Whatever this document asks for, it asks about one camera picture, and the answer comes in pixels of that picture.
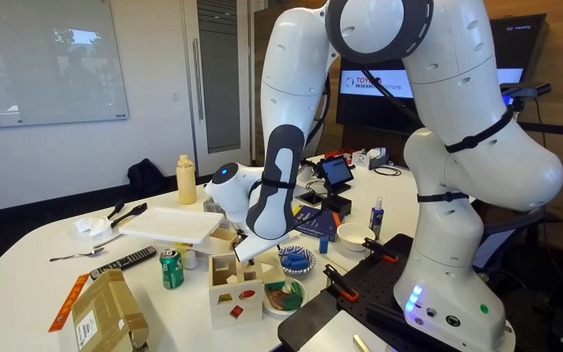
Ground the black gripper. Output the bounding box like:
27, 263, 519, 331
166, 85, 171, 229
234, 229, 291, 263

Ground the orange ruler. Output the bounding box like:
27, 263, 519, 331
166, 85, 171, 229
46, 274, 89, 333

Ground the black orange clamp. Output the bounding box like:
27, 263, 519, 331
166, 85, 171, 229
322, 265, 359, 304

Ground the black spatula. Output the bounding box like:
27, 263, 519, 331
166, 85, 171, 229
109, 204, 148, 229

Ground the blue marker bottle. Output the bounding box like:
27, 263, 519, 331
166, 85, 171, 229
369, 200, 385, 241

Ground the black remote control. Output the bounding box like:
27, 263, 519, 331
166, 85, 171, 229
89, 247, 156, 280

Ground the yellow mustard bottle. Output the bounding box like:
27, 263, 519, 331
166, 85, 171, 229
175, 155, 197, 206

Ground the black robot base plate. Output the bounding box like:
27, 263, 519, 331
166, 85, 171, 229
277, 235, 430, 352

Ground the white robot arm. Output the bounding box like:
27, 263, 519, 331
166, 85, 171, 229
205, 0, 563, 352

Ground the white square plate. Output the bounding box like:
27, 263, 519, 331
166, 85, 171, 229
119, 208, 222, 245

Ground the black backpack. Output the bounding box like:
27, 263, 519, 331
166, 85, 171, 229
127, 159, 166, 196

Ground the wall monitor screen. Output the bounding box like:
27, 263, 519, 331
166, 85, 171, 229
336, 14, 547, 136

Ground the bowl with green orange items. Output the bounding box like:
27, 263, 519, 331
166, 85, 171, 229
263, 278, 304, 317

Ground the whiteboard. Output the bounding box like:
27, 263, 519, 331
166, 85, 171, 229
0, 0, 128, 128

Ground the small tablet on stand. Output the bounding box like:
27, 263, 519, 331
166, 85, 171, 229
318, 157, 353, 194

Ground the cardboard box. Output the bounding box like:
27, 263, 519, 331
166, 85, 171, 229
72, 270, 148, 352

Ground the door with frosted glass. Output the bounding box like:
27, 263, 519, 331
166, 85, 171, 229
183, 0, 252, 177

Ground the green soda can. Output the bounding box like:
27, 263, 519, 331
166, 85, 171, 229
160, 249, 183, 290

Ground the blue patterned bowl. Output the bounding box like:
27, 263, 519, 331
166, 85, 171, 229
277, 247, 314, 274

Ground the white small bowl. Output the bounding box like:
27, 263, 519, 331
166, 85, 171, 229
336, 224, 373, 253

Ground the metal fork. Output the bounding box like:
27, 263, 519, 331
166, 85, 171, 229
48, 249, 103, 263

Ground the wooden shape sorter box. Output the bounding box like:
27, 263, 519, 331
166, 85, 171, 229
209, 253, 285, 329

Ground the dark blue book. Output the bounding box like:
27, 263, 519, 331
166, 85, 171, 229
293, 208, 342, 241

